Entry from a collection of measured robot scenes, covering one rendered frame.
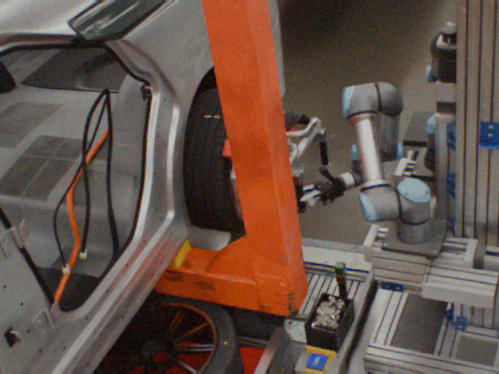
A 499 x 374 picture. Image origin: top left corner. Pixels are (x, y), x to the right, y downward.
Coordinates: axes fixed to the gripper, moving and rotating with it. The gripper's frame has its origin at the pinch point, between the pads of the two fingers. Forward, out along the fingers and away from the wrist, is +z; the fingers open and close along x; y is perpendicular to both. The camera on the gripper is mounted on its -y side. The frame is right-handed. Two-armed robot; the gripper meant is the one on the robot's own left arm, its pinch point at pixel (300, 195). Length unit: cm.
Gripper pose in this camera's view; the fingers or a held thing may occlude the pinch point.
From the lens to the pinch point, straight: 330.9
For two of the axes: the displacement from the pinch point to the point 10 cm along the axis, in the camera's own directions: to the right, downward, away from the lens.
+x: -3.9, -4.9, 7.8
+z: -9.1, 3.4, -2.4
